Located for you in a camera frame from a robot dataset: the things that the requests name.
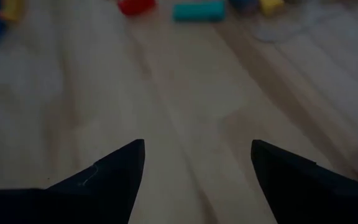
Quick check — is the yellow slim toy block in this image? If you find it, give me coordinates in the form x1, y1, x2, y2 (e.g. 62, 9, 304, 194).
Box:
0, 0, 25, 21
259, 0, 286, 17

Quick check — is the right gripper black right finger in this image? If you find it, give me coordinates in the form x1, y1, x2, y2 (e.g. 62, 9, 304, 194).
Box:
250, 139, 358, 224

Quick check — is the teal slim toy block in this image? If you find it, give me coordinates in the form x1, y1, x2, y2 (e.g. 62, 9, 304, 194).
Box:
172, 1, 227, 23

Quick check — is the red chunky toy block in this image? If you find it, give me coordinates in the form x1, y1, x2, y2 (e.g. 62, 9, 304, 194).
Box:
118, 0, 157, 16

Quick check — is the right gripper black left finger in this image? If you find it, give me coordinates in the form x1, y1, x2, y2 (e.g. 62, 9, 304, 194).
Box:
0, 139, 146, 224

